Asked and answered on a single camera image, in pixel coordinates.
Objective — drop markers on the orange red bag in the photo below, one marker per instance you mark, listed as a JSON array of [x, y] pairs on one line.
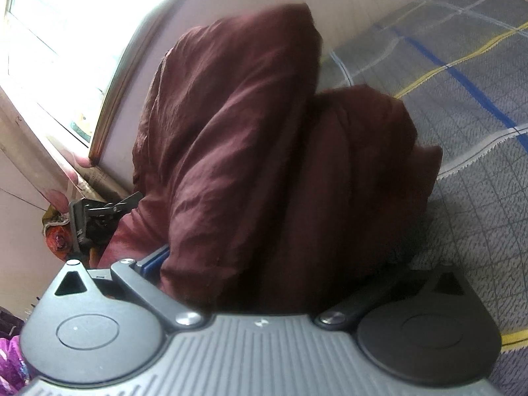
[[57, 239]]

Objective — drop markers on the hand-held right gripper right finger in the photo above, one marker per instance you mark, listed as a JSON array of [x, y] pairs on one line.
[[359, 302]]

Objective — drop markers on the maroon garment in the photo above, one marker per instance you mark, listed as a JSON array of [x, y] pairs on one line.
[[247, 165]]

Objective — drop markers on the grey plaid bed sheet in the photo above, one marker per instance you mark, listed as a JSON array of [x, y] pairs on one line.
[[470, 132]]

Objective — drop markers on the pink sheer curtain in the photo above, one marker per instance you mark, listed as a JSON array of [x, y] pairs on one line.
[[37, 161]]

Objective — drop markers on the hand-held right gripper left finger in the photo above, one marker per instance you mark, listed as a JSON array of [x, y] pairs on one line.
[[153, 263]]

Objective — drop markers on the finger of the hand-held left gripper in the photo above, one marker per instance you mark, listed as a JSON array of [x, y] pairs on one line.
[[113, 209]]

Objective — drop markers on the wooden window frame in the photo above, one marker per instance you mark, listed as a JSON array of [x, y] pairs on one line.
[[119, 86]]

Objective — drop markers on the purple patterned cloth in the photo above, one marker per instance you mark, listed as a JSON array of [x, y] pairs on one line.
[[10, 363]]

